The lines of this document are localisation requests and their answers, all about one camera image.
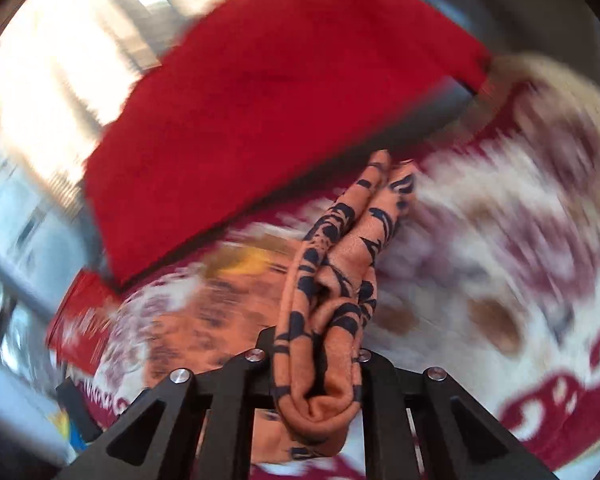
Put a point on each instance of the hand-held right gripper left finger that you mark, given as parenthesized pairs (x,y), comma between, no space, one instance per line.
(262,360)

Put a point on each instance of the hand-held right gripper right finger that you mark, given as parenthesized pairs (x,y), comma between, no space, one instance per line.
(375,375)

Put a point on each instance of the orange floral garment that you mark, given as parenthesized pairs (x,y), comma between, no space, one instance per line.
(330,270)

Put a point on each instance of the red gift bag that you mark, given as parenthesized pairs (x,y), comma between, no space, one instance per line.
(80,320)

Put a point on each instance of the white maroon floral plush blanket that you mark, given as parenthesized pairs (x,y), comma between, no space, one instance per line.
(505,240)

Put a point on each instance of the leather sofa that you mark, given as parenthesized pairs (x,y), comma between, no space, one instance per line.
(430,110)

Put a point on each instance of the red fleece blanket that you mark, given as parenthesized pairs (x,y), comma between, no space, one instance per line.
(280,85)

